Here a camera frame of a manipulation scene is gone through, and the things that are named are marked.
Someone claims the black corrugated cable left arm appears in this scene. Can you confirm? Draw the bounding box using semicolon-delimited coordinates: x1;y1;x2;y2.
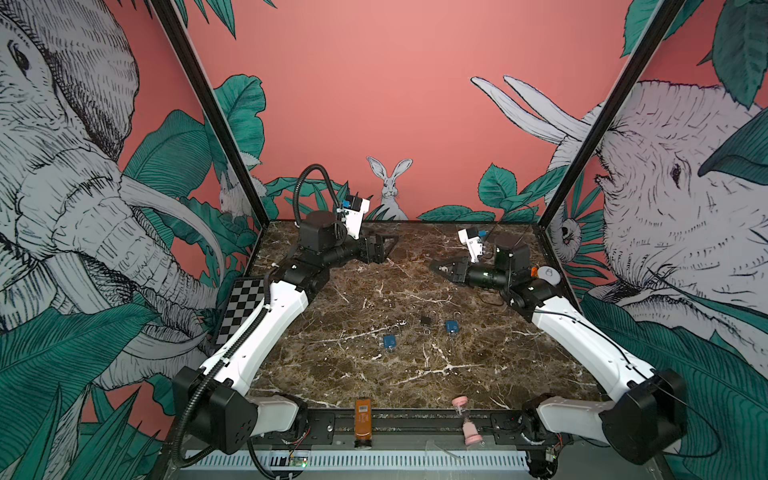
171;163;343;469

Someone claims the white ventilated strip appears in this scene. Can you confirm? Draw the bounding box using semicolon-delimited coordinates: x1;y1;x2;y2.
179;449;529;473

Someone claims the black corner frame post right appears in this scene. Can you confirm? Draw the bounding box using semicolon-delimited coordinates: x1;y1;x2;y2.
537;0;685;230

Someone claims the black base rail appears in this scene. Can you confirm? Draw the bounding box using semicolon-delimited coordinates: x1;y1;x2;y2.
173;407;577;451

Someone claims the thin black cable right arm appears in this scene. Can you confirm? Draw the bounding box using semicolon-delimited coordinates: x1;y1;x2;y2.
479;221;724;460

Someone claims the pink hourglass timer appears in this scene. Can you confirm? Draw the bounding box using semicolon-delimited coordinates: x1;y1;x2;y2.
451;396;484;447

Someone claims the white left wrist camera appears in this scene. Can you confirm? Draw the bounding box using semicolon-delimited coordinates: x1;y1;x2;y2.
341;195;370;240

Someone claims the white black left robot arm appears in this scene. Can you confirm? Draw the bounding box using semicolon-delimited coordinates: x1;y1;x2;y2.
171;209;399;467

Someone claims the black corner frame post left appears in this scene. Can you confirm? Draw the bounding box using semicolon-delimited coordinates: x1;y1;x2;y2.
150;0;270;229

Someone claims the orange rectangular device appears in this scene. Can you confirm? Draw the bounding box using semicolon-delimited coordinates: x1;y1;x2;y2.
354;398;373;449

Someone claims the black corner frame post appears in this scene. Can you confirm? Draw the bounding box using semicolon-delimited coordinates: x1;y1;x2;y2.
537;0;685;230
150;0;270;229

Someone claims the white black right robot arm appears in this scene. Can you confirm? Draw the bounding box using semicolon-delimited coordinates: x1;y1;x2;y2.
430;229;688;465

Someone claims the black white checkerboard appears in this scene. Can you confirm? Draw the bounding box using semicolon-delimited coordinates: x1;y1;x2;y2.
214;277;264;348

